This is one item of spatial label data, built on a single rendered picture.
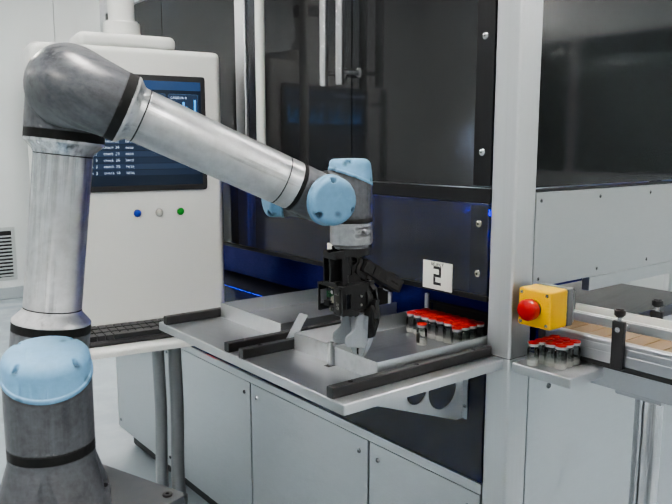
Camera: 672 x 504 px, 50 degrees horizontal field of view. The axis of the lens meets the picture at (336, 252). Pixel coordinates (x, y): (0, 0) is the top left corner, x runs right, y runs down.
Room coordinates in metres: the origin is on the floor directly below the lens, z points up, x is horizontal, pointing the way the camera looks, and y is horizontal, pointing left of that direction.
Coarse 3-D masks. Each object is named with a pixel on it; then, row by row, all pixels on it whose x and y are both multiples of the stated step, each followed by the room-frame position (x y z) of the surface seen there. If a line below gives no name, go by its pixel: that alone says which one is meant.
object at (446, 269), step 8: (424, 264) 1.52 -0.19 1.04; (432, 264) 1.51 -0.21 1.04; (440, 264) 1.49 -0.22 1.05; (448, 264) 1.47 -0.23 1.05; (424, 272) 1.52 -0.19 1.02; (432, 272) 1.51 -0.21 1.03; (448, 272) 1.47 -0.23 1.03; (424, 280) 1.52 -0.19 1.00; (432, 280) 1.50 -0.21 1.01; (440, 280) 1.49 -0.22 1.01; (448, 280) 1.47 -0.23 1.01; (432, 288) 1.50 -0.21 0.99; (440, 288) 1.49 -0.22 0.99; (448, 288) 1.47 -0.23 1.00
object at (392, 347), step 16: (384, 320) 1.57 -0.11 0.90; (400, 320) 1.60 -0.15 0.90; (304, 336) 1.40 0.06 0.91; (320, 336) 1.46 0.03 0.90; (384, 336) 1.52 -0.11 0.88; (400, 336) 1.52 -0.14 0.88; (304, 352) 1.40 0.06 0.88; (320, 352) 1.35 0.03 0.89; (336, 352) 1.31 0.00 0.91; (352, 352) 1.39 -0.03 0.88; (368, 352) 1.39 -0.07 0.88; (384, 352) 1.39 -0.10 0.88; (400, 352) 1.39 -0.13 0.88; (416, 352) 1.28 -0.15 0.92; (432, 352) 1.30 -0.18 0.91; (448, 352) 1.33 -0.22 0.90; (352, 368) 1.27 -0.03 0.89; (368, 368) 1.24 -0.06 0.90; (384, 368) 1.23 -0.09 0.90
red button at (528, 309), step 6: (522, 300) 1.29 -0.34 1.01; (528, 300) 1.28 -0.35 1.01; (534, 300) 1.28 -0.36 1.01; (522, 306) 1.28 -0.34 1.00; (528, 306) 1.27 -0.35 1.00; (534, 306) 1.27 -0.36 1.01; (522, 312) 1.28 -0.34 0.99; (528, 312) 1.27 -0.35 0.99; (534, 312) 1.27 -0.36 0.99; (522, 318) 1.28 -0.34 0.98; (528, 318) 1.27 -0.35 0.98; (534, 318) 1.27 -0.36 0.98
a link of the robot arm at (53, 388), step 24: (48, 336) 0.99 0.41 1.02; (24, 360) 0.91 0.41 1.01; (48, 360) 0.92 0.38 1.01; (72, 360) 0.93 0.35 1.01; (0, 384) 0.91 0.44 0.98; (24, 384) 0.89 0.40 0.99; (48, 384) 0.89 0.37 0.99; (72, 384) 0.91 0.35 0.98; (24, 408) 0.89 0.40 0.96; (48, 408) 0.89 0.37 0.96; (72, 408) 0.91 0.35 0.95; (24, 432) 0.89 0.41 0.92; (48, 432) 0.89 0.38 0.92; (72, 432) 0.91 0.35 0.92; (24, 456) 0.89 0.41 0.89; (48, 456) 0.89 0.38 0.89
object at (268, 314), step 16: (224, 304) 1.69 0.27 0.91; (240, 304) 1.73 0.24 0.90; (256, 304) 1.76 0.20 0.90; (272, 304) 1.79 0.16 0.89; (288, 304) 1.82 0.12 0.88; (304, 304) 1.83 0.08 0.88; (384, 304) 1.69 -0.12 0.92; (240, 320) 1.63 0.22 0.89; (256, 320) 1.57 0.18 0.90; (272, 320) 1.53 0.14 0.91; (288, 320) 1.66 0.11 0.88; (320, 320) 1.57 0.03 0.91; (336, 320) 1.59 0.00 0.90
